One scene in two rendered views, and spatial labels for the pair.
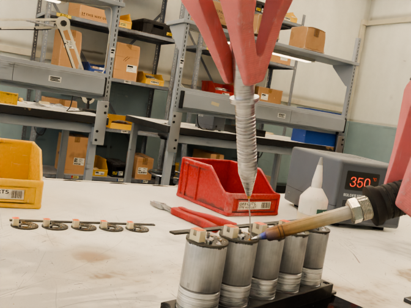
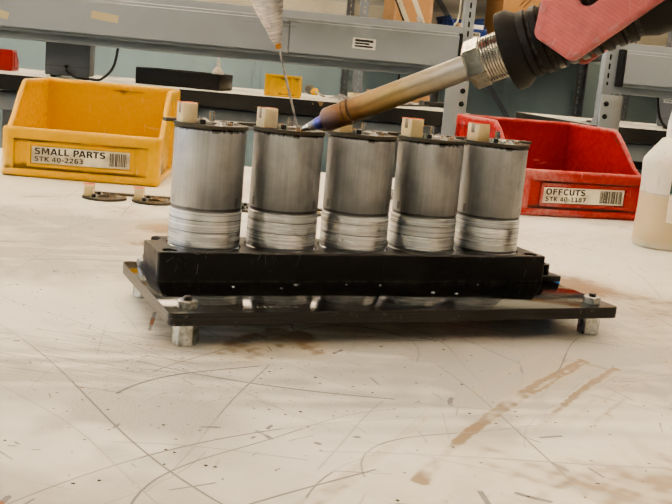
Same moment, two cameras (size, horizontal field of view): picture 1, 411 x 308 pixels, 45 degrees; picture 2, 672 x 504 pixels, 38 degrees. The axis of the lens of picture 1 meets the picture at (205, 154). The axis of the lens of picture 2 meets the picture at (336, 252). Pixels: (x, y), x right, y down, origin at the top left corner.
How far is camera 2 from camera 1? 0.18 m
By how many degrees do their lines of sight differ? 22
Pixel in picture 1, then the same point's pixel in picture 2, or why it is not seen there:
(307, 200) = (652, 163)
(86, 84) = (423, 50)
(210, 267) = (201, 164)
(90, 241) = not seen: hidden behind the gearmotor
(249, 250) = (292, 148)
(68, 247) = (143, 219)
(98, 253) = not seen: hidden behind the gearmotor
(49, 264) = (85, 229)
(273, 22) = not seen: outside the picture
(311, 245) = (480, 173)
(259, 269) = (338, 195)
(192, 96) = (644, 61)
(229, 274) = (261, 191)
